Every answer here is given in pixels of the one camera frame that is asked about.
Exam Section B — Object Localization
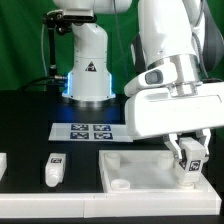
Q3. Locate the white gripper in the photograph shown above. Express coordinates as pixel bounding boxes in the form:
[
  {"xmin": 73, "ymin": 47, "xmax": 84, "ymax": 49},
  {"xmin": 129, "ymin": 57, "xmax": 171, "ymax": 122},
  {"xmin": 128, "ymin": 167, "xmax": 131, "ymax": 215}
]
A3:
[{"xmin": 125, "ymin": 82, "xmax": 224, "ymax": 160}]

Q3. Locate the white square tabletop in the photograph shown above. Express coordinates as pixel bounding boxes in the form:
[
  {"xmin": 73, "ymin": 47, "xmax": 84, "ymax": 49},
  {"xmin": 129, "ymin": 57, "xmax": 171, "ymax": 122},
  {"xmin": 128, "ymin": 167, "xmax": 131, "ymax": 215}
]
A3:
[{"xmin": 99, "ymin": 150, "xmax": 211, "ymax": 193}]

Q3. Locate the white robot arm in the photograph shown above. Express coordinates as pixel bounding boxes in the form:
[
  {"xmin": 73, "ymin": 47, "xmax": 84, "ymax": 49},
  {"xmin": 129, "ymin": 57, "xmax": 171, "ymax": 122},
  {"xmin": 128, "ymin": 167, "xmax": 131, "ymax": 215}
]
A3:
[{"xmin": 54, "ymin": 0, "xmax": 224, "ymax": 158}]

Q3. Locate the white sheet with tags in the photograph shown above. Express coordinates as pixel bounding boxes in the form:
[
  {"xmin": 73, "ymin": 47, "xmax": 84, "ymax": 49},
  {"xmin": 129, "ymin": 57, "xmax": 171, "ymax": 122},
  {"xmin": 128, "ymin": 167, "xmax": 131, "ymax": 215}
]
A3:
[{"xmin": 49, "ymin": 123, "xmax": 132, "ymax": 142}]

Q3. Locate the white L-shaped obstacle fence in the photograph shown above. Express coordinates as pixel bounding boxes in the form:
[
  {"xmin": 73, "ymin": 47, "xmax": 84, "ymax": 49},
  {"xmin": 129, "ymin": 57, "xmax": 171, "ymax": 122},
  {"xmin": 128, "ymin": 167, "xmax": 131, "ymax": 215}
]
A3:
[{"xmin": 0, "ymin": 153, "xmax": 222, "ymax": 219}]

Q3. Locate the white obstacle piece left edge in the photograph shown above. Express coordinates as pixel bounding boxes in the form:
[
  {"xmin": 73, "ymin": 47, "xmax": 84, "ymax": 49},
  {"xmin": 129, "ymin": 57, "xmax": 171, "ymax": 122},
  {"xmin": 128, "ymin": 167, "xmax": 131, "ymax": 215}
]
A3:
[{"xmin": 0, "ymin": 153, "xmax": 7, "ymax": 181}]

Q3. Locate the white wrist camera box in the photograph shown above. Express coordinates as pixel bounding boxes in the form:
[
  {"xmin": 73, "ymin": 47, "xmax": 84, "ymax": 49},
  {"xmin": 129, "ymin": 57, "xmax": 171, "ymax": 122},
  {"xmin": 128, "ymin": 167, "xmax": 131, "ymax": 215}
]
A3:
[{"xmin": 124, "ymin": 62, "xmax": 178, "ymax": 97}]

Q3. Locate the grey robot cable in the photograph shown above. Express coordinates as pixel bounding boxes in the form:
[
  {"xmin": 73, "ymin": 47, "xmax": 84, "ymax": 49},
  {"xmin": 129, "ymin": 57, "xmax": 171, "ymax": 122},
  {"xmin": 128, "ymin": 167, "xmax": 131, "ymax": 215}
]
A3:
[{"xmin": 189, "ymin": 0, "xmax": 214, "ymax": 81}]

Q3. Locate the black camera stand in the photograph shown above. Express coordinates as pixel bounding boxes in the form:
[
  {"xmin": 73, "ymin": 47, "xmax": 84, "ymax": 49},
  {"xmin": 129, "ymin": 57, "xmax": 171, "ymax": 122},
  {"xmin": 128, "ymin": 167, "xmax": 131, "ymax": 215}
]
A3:
[{"xmin": 42, "ymin": 9, "xmax": 97, "ymax": 81}]

